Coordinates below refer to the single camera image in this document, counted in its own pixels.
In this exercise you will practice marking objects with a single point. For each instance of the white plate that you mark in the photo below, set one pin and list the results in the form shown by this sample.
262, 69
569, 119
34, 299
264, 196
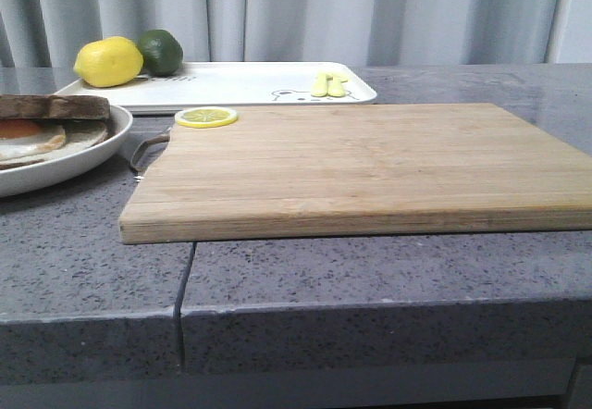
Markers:
33, 177

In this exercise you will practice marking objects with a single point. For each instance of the white bread slice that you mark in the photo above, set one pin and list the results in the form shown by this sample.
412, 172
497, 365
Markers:
54, 107

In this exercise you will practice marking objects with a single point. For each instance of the white bear tray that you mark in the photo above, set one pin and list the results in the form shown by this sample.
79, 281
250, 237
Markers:
228, 84

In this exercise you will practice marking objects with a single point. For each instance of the wooden cutting board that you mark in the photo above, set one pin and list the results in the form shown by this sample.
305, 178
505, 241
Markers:
328, 170

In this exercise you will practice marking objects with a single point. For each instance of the yellow plastic fork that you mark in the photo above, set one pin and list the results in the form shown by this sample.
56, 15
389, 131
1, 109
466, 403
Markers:
320, 85

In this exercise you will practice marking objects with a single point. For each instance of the yellow plastic knife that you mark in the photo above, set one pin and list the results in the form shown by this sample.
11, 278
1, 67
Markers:
335, 84

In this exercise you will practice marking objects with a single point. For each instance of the lemon slice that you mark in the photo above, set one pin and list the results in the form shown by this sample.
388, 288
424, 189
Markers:
206, 117

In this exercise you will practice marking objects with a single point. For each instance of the green lime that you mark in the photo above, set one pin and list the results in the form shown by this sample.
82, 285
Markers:
162, 54

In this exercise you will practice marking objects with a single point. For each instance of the yellow lemon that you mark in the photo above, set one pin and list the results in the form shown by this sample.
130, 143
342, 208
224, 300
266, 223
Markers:
108, 62

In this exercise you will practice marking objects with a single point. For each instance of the grey curtain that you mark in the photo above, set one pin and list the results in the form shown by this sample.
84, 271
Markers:
49, 33

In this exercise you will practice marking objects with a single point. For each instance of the fried egg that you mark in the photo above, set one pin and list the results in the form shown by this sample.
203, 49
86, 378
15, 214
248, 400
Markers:
25, 137

